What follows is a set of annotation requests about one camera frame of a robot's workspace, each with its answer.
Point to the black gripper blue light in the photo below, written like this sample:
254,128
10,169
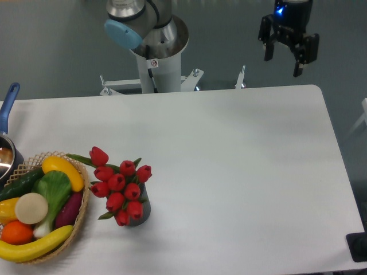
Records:
289,22

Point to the red tulip bouquet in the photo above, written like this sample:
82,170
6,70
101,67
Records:
117,184

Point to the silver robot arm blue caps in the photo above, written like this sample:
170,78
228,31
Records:
148,28

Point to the dark grey ribbed vase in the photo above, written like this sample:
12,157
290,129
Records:
139,210

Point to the black device table edge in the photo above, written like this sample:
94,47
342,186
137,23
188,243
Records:
357,246

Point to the green bok choy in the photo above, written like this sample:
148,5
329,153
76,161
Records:
55,187

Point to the purple sweet potato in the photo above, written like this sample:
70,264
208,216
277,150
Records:
70,211

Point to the woven wicker basket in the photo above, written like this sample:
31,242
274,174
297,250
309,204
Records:
36,162

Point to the green cucumber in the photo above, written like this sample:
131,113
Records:
22,185

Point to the beige round disc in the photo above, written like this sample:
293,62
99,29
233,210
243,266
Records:
31,208

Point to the yellow bell pepper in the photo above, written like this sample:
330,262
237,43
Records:
7,210

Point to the orange fruit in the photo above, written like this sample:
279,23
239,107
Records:
17,233

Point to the yellow banana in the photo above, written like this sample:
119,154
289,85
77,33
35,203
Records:
35,249

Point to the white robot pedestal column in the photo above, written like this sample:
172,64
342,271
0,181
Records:
159,75

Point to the white metal base frame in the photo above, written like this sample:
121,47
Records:
188,83

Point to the blue handled saucepan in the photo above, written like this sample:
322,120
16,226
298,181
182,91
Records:
11,158

